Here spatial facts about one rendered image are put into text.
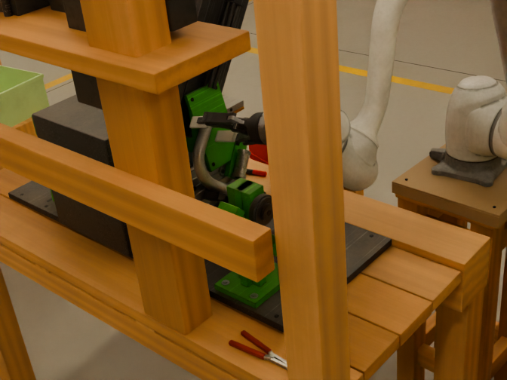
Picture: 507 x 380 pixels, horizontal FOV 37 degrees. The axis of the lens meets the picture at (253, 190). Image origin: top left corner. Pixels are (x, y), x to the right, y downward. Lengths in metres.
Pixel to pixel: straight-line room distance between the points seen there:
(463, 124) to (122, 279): 1.01
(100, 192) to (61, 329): 1.74
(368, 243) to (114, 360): 1.43
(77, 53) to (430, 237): 0.99
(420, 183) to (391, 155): 2.04
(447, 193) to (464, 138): 0.16
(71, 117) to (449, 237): 1.00
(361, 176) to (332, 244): 0.45
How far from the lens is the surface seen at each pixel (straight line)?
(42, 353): 3.22
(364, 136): 1.74
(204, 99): 1.96
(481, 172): 2.24
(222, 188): 1.95
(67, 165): 1.67
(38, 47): 1.59
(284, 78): 1.17
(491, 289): 2.32
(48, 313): 3.41
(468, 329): 2.08
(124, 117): 1.52
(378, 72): 1.77
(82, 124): 1.94
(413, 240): 1.96
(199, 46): 1.43
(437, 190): 2.20
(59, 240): 2.18
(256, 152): 2.55
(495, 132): 2.13
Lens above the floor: 2.01
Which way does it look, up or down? 30 degrees down
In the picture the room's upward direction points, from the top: 6 degrees counter-clockwise
